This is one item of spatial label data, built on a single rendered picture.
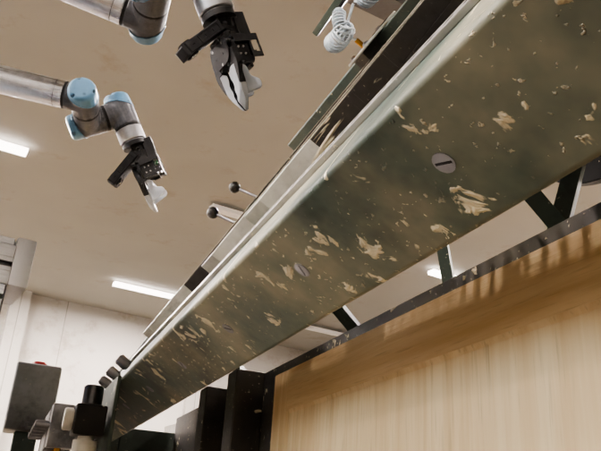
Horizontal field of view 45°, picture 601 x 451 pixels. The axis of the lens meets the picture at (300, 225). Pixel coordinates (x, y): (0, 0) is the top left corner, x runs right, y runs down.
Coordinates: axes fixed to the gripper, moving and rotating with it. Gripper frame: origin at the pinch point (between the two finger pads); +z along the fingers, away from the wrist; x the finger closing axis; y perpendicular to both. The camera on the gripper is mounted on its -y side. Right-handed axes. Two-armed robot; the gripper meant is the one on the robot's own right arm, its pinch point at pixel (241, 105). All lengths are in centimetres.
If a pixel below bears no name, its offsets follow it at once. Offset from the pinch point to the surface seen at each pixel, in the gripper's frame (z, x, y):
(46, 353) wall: -69, 1114, 245
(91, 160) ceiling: -196, 576, 201
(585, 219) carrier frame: 46, -74, -19
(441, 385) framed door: 57, -52, -24
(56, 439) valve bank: 50, 48, -40
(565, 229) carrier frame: 46, -71, -19
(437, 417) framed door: 60, -51, -25
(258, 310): 42, -41, -36
